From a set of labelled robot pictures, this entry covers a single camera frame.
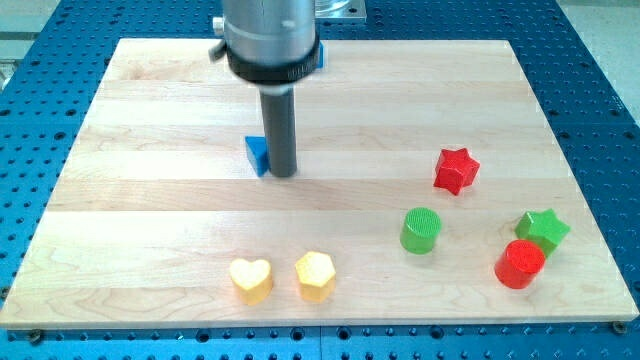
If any wooden board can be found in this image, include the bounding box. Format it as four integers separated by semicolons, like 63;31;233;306
1;39;638;329

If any blue cube block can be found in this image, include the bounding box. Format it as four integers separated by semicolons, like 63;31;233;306
316;41;325;70

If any red cylinder block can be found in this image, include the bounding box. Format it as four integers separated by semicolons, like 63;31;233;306
494;239;546;289

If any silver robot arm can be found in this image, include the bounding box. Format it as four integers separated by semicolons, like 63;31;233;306
208;0;319;96

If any yellow heart block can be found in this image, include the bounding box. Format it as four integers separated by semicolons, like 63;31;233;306
229;258;273;306

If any green star block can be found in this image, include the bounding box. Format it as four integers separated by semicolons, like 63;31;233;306
514;209;571;258

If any blue triangle block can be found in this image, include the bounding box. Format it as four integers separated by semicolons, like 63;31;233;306
245;136;270;177

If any yellow hexagon block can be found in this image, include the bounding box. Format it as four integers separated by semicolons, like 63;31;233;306
295;251;336;302

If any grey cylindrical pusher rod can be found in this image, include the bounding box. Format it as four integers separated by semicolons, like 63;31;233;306
260;89;297;178

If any green cylinder block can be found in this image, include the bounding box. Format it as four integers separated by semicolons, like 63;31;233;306
400;207;442;255

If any red star block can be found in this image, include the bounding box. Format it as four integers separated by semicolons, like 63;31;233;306
433;148;480;196

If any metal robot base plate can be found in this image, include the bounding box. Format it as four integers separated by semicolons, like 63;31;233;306
315;0;367;24

